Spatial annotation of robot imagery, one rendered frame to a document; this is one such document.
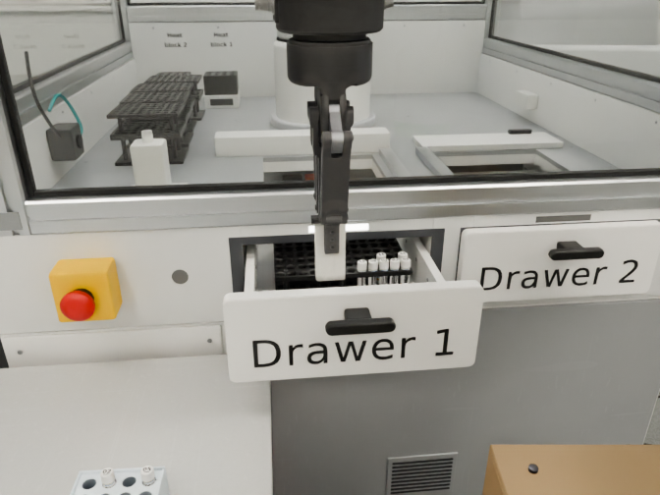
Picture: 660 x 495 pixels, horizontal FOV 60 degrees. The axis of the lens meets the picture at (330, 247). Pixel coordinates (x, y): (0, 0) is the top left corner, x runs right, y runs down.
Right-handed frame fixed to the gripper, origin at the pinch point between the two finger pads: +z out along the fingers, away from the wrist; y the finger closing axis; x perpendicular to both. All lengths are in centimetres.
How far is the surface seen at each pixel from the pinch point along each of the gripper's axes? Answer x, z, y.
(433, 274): 14.5, 9.8, -10.8
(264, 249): -7.4, 15.8, -32.6
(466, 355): 16.3, 15.5, -1.1
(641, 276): 47, 15, -16
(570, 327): 38.9, 24.0, -17.3
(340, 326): 0.8, 8.0, 2.4
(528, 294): 30.4, 16.5, -15.5
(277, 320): -5.7, 9.2, -1.1
